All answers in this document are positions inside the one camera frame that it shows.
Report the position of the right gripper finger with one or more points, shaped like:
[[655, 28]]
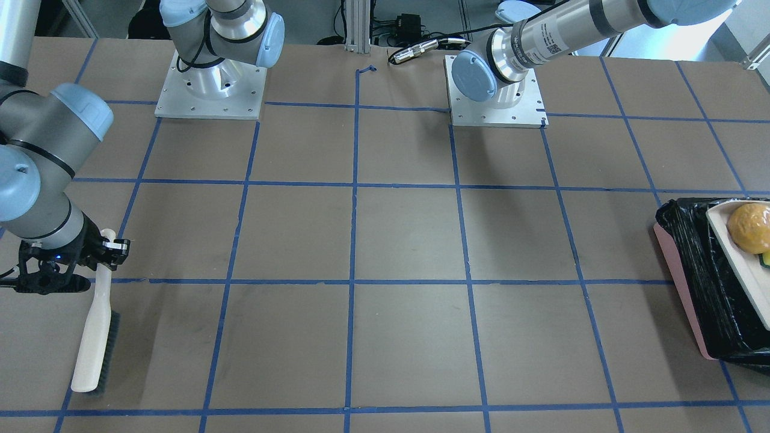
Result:
[[114, 251]]

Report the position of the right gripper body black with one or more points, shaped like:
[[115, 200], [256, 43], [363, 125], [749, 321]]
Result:
[[90, 243]]

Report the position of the cream hand brush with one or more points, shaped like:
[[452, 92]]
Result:
[[98, 339]]

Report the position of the orange potato toy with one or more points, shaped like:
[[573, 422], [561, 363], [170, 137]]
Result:
[[748, 227]]

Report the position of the cream plastic dustpan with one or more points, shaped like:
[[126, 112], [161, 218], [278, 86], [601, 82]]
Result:
[[753, 277]]

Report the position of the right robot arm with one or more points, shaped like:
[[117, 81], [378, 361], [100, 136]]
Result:
[[47, 139]]

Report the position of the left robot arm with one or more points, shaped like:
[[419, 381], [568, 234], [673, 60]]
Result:
[[523, 37]]

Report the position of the black lined trash bin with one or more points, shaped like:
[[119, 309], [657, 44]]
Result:
[[722, 318]]

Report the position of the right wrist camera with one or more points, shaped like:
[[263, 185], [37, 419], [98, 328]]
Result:
[[46, 271]]

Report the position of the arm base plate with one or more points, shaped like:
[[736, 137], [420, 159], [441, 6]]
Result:
[[518, 105], [228, 91]]

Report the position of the aluminium frame post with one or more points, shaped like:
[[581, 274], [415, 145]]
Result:
[[357, 23]]

